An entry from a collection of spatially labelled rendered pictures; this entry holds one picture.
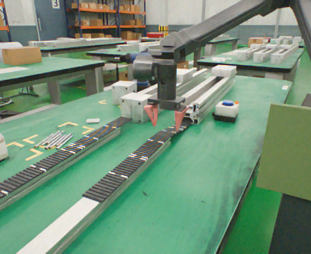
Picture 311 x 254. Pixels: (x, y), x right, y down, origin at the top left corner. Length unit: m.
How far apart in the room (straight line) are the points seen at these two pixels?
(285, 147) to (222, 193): 0.17
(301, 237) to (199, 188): 0.28
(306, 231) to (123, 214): 0.44
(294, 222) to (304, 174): 0.14
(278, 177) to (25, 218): 0.54
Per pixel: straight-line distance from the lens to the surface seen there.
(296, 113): 0.58
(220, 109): 1.02
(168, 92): 0.74
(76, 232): 0.51
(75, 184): 0.65
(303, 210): 0.70
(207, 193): 0.60
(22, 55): 2.87
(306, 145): 0.60
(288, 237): 0.75
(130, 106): 0.97
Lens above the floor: 1.13
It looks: 22 degrees down
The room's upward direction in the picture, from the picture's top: straight up
